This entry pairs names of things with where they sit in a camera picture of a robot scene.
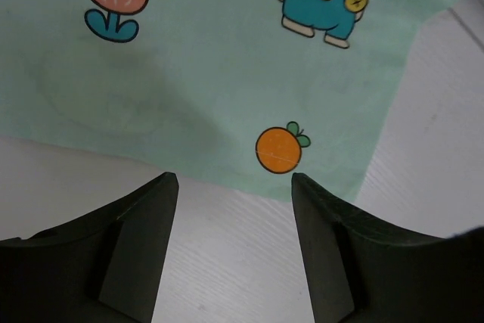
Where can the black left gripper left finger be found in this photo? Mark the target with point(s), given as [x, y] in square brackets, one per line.
[104, 266]

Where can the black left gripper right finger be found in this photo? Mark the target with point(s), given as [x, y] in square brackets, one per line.
[360, 268]

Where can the green cartoon print cloth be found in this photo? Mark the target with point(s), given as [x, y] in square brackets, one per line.
[241, 93]

